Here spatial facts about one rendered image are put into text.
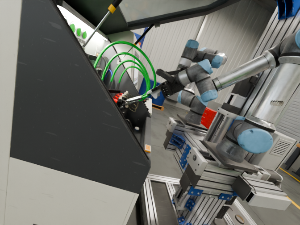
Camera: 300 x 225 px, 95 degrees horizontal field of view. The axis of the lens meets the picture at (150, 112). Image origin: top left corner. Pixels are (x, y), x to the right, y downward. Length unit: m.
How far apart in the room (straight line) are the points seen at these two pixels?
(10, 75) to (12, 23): 0.17
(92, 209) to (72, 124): 0.44
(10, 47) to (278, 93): 0.99
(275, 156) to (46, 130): 1.40
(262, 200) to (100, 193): 0.80
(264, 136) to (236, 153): 0.21
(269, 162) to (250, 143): 0.65
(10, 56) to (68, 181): 0.54
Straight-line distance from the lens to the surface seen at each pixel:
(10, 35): 0.69
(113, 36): 1.26
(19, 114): 0.73
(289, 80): 0.76
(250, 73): 0.87
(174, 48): 7.69
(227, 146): 0.89
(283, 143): 1.34
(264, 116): 0.75
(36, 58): 0.64
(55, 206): 0.91
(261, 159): 1.31
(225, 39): 8.94
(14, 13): 0.68
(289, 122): 7.23
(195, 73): 0.71
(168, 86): 0.74
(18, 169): 0.87
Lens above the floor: 1.32
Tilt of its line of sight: 16 degrees down
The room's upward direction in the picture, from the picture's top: 21 degrees clockwise
